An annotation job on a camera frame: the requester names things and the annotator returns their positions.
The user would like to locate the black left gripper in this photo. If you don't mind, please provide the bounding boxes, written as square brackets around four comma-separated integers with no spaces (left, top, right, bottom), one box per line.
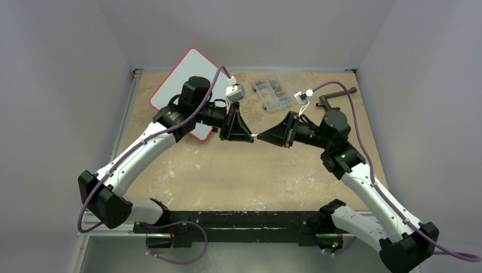
[194,100,254,142]

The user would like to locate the pink framed whiteboard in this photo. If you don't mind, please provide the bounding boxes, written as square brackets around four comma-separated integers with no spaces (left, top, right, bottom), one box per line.
[149,48,228,141]

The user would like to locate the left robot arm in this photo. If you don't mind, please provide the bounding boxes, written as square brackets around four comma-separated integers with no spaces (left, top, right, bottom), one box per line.
[78,76,254,233]

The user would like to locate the clear plastic screw box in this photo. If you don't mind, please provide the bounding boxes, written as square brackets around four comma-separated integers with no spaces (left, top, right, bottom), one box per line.
[252,70,312,113]

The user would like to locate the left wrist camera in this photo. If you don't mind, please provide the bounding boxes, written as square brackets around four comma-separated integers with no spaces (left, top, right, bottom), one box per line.
[225,76,246,104]

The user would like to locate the dark metal crank handle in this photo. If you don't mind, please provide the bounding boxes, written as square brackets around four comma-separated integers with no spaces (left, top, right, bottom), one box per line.
[315,87,358,111]

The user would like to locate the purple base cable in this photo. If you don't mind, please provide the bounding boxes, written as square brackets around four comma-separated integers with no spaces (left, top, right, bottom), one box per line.
[139,221,209,265]

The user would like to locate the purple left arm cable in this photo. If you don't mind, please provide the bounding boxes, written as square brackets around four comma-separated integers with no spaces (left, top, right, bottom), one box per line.
[77,65,231,234]

